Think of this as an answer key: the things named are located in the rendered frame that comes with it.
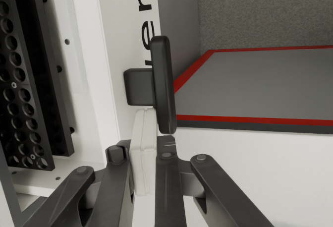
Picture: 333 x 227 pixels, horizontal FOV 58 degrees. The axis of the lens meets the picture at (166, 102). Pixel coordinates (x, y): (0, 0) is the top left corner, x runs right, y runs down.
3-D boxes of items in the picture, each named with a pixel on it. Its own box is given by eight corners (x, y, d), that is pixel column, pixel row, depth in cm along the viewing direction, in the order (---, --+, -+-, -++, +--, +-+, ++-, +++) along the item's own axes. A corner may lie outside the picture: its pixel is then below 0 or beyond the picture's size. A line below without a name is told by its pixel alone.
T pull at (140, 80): (170, 33, 21) (163, 36, 20) (178, 130, 24) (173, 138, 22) (124, 36, 22) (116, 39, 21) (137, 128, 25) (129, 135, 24)
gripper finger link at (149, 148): (141, 150, 16) (155, 149, 16) (145, 107, 23) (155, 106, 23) (148, 197, 17) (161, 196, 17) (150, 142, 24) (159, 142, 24)
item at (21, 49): (10, -21, 24) (4, -22, 24) (55, 168, 30) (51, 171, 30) (-7, -19, 25) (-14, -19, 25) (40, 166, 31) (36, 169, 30)
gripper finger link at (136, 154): (148, 197, 17) (135, 198, 17) (150, 142, 24) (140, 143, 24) (141, 150, 16) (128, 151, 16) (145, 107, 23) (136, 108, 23)
